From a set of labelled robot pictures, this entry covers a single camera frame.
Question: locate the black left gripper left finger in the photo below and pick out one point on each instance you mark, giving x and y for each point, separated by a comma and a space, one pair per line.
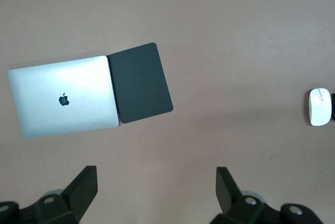
78, 195

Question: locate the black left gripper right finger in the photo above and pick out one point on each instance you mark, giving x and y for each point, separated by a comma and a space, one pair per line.
227, 192

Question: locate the white computer mouse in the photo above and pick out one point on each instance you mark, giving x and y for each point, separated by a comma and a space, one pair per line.
318, 111

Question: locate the black mouse pad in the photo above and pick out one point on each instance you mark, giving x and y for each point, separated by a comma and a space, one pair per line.
140, 82

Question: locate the silver closed laptop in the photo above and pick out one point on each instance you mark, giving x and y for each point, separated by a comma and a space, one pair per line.
47, 88

